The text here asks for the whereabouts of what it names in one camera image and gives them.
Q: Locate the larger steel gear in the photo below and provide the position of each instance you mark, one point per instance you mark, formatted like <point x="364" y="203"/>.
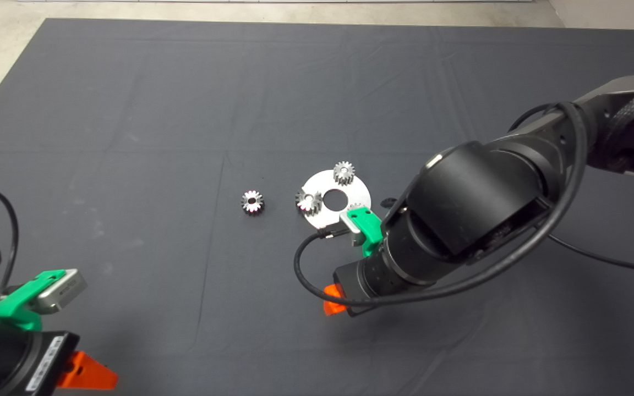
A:
<point x="309" y="201"/>

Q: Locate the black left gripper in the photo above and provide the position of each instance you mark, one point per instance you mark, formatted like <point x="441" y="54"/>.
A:
<point x="36" y="363"/>

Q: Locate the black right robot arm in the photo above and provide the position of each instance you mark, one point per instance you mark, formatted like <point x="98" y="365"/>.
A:
<point x="471" y="187"/>

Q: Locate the round metal plate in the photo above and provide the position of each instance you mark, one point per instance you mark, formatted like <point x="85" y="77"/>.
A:
<point x="320" y="184"/>

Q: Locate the dark grey table cloth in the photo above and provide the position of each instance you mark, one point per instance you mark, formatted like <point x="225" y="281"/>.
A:
<point x="185" y="110"/>

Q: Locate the small steel gear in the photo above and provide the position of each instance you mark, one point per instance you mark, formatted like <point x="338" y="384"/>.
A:
<point x="355" y="207"/>
<point x="344" y="172"/>

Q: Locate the green left camera mount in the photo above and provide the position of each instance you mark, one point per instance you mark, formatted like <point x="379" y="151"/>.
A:
<point x="17" y="302"/>

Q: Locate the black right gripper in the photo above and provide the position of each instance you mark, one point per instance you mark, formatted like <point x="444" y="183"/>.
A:
<point x="372" y="275"/>

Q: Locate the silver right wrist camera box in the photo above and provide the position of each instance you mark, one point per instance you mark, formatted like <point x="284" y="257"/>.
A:
<point x="353" y="231"/>

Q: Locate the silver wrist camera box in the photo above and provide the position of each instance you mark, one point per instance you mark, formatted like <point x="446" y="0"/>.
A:
<point x="64" y="289"/>
<point x="353" y="231"/>

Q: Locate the smaller dark steel gear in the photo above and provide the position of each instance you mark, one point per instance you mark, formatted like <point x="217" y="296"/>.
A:
<point x="252" y="202"/>

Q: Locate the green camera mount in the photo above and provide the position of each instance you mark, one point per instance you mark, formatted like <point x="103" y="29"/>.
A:
<point x="17" y="302"/>
<point x="371" y="228"/>

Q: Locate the green right camera mount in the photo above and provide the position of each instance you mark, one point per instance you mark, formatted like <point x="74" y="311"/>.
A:
<point x="371" y="228"/>

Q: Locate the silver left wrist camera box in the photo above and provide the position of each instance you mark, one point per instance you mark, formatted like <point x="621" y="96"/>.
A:
<point x="64" y="289"/>

